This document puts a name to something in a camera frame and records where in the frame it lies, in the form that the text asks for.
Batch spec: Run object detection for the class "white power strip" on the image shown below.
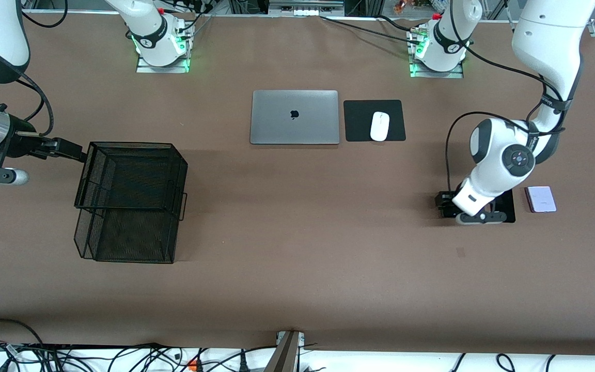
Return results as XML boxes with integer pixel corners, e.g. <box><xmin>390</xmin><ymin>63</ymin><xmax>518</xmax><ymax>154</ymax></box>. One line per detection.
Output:
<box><xmin>269</xmin><ymin>0</ymin><xmax>345</xmax><ymax>16</ymax></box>

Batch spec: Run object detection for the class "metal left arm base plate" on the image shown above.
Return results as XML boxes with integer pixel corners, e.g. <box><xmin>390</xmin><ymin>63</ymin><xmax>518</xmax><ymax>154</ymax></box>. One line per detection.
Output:
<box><xmin>409</xmin><ymin>28</ymin><xmax>464</xmax><ymax>79</ymax></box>

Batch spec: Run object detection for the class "aluminium mounting post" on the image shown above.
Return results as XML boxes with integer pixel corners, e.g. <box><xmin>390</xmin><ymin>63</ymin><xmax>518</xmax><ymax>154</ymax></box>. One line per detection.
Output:
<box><xmin>264</xmin><ymin>331</ymin><xmax>306</xmax><ymax>372</ymax></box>

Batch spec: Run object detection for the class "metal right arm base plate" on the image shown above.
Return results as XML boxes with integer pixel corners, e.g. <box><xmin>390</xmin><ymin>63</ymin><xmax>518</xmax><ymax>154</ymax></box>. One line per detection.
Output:
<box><xmin>136</xmin><ymin>26</ymin><xmax>191</xmax><ymax>74</ymax></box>

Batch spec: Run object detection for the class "long black cable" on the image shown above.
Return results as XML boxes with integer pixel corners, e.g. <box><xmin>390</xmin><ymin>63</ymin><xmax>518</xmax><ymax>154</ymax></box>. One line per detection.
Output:
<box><xmin>320</xmin><ymin>15</ymin><xmax>425</xmax><ymax>47</ymax></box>

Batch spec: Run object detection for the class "white phone pink edge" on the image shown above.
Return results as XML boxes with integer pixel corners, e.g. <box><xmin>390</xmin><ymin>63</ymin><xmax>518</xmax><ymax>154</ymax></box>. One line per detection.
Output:
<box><xmin>525</xmin><ymin>186</ymin><xmax>557</xmax><ymax>213</ymax></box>

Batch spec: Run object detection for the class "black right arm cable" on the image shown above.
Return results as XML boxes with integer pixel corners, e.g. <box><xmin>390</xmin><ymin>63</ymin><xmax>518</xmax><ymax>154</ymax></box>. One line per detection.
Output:
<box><xmin>16</xmin><ymin>0</ymin><xmax>69</xmax><ymax>138</ymax></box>

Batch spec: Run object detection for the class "silver closed laptop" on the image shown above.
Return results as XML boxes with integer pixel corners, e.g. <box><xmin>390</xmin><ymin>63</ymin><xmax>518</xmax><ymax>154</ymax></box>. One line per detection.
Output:
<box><xmin>249</xmin><ymin>90</ymin><xmax>340</xmax><ymax>145</ymax></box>

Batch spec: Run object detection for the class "large black slab phone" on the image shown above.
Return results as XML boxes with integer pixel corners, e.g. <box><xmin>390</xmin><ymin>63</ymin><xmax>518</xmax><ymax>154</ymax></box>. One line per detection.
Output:
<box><xmin>476</xmin><ymin>189</ymin><xmax>516</xmax><ymax>224</ymax></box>

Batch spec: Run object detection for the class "thick black arched cable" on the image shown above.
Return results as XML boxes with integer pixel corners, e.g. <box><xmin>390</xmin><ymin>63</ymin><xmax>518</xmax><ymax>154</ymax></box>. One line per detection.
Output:
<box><xmin>0</xmin><ymin>318</ymin><xmax>45</xmax><ymax>347</ymax></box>

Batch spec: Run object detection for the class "black mouse pad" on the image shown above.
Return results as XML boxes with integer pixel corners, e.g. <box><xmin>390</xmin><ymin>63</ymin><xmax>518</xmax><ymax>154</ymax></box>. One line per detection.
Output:
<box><xmin>343</xmin><ymin>99</ymin><xmax>407</xmax><ymax>143</ymax></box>

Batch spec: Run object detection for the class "white computer mouse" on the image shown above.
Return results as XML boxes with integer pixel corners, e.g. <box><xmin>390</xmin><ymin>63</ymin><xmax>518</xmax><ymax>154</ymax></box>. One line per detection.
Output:
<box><xmin>370</xmin><ymin>111</ymin><xmax>390</xmax><ymax>142</ymax></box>

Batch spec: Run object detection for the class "black wire mesh two-tier tray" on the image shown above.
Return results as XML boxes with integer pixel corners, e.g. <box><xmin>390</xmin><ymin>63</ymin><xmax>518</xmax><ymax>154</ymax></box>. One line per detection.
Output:
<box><xmin>73</xmin><ymin>142</ymin><xmax>189</xmax><ymax>265</ymax></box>

